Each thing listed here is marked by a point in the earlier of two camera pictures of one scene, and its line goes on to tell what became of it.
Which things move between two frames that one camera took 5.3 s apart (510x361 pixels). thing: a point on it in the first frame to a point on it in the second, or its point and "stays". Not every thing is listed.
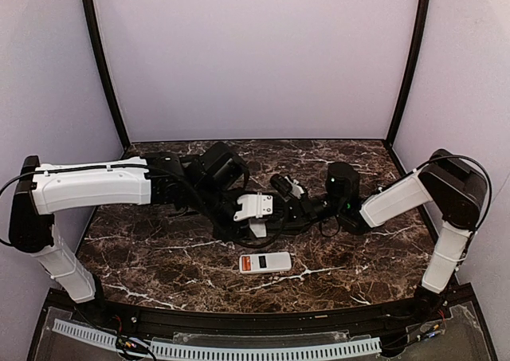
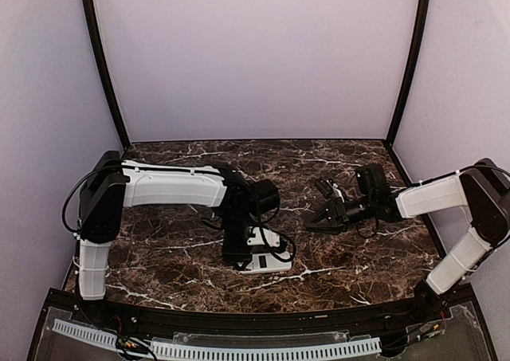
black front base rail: x=145 y=323 stays
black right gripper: x=302 y=206 to x=339 y=214
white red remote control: x=264 y=262 stays
